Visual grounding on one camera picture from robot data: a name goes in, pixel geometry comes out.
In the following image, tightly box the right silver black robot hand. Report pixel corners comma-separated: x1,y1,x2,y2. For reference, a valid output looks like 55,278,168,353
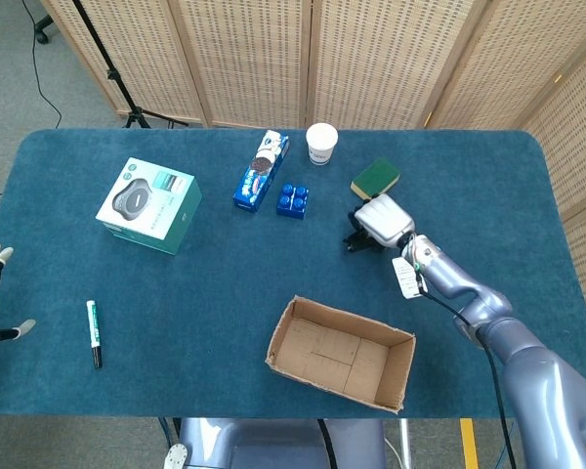
342,193,416,254

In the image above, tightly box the black stapler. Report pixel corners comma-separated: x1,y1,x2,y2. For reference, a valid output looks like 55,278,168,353
342,233,372,254

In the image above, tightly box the silver blue robot base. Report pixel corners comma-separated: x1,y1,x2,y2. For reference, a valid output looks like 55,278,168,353
178,417,388,469

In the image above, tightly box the blue cookie package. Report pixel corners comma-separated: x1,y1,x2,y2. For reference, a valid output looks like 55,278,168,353
231,129,291,215

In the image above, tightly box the open cardboard box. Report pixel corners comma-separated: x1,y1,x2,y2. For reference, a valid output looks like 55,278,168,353
265,294,417,415

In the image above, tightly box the white green speaker product box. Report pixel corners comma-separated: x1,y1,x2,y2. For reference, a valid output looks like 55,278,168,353
95,156,203,256

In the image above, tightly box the green yellow sponge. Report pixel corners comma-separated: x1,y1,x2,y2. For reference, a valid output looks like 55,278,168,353
350,156,402,201

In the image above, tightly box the white rectangular card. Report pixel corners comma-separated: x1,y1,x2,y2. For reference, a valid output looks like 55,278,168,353
391,256,420,300

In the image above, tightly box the blue building block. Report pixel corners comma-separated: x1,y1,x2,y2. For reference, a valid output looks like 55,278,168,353
275,182,311,221

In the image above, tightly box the white paper cup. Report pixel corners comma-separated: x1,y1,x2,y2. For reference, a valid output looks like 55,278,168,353
305,122,339,166

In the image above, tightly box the green white marker pen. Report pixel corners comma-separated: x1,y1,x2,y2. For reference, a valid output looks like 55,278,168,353
85,299,104,369

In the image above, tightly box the blue carpet table cover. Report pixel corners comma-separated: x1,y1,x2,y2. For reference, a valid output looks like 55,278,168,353
0,127,580,420

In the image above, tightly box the silver table leg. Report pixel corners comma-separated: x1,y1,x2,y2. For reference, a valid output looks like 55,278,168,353
398,418,414,469

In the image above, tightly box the yellow floor tape strip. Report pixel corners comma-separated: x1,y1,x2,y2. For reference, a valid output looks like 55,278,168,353
459,418,481,469

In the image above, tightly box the black tripod stand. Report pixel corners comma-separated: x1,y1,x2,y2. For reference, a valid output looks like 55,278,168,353
72,0,189,130

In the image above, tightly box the black chair caster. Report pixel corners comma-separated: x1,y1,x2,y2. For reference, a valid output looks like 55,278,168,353
28,12,53,45

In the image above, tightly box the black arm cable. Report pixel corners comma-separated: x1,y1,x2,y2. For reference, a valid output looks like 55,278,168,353
413,263,519,469

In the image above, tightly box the thin black floor cable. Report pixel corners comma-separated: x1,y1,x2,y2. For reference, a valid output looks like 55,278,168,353
21,0,63,129

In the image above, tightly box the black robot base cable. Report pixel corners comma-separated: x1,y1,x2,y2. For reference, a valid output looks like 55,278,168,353
315,418,339,469

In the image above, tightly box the white metal bracket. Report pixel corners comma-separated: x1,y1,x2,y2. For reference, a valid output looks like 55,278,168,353
163,443,189,469

